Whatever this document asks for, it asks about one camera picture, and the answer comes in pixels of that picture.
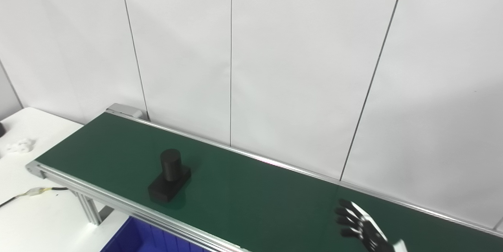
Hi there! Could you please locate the blue plastic bin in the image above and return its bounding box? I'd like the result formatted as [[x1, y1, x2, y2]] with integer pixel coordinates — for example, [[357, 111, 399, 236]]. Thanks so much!
[[100, 216, 209, 252]]

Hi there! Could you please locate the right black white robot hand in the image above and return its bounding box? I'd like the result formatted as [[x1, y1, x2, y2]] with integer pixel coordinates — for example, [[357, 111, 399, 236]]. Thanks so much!
[[334, 199, 407, 252]]

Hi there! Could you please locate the black cylinder block part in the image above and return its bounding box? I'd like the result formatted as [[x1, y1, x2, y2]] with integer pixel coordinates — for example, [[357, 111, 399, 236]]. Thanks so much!
[[148, 149, 192, 204]]

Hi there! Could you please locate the cable with yellow connector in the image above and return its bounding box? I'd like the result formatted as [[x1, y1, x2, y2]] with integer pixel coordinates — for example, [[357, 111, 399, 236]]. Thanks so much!
[[0, 186, 69, 208]]

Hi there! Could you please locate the small white plastic part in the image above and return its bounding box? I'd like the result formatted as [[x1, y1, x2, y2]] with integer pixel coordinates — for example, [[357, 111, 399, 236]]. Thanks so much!
[[6, 138, 35, 154]]

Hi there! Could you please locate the green conveyor belt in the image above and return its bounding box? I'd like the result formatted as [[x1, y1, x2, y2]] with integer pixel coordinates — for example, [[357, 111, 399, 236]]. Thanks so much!
[[35, 112, 503, 252], [26, 103, 503, 252]]

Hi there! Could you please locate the aluminium conveyor leg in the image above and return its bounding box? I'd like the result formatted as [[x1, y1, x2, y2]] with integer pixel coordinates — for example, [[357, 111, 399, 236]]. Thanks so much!
[[71, 191, 105, 226]]

